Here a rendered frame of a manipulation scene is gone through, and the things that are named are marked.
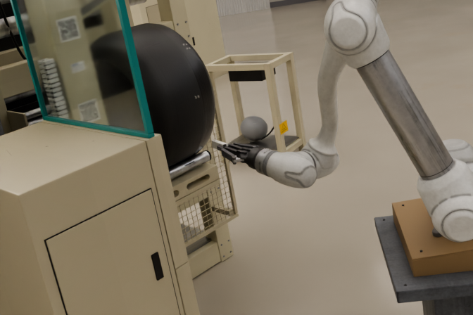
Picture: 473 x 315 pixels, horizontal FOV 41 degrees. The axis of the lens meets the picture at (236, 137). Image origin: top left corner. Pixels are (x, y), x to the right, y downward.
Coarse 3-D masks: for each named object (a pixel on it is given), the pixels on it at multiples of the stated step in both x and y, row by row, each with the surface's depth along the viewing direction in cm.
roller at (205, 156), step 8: (208, 152) 252; (184, 160) 246; (192, 160) 246; (200, 160) 249; (208, 160) 253; (168, 168) 240; (176, 168) 241; (184, 168) 243; (192, 168) 247; (176, 176) 242
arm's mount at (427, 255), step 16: (400, 208) 221; (416, 208) 218; (400, 224) 210; (416, 224) 208; (432, 224) 206; (416, 240) 199; (432, 240) 197; (448, 240) 195; (416, 256) 191; (432, 256) 189; (448, 256) 189; (464, 256) 189; (416, 272) 191; (432, 272) 191; (448, 272) 191
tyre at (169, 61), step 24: (144, 24) 242; (144, 48) 223; (168, 48) 228; (192, 48) 234; (144, 72) 220; (168, 72) 222; (192, 72) 228; (168, 96) 221; (192, 96) 227; (168, 120) 222; (192, 120) 229; (168, 144) 227; (192, 144) 236
